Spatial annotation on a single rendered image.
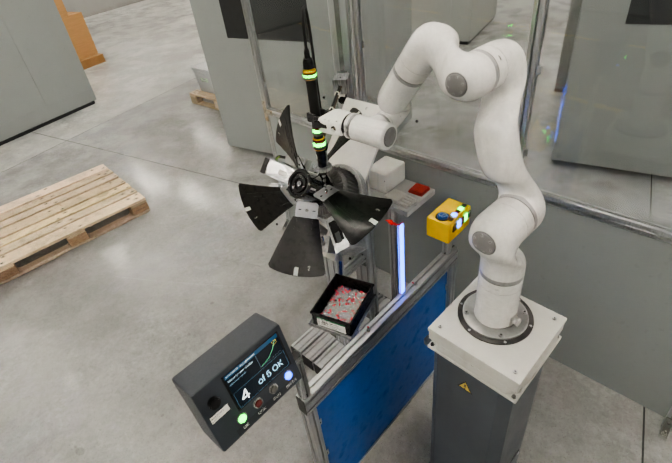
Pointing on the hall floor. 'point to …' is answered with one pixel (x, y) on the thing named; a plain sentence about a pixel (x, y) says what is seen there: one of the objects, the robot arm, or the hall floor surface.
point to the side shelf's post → (393, 254)
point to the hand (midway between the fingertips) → (316, 115)
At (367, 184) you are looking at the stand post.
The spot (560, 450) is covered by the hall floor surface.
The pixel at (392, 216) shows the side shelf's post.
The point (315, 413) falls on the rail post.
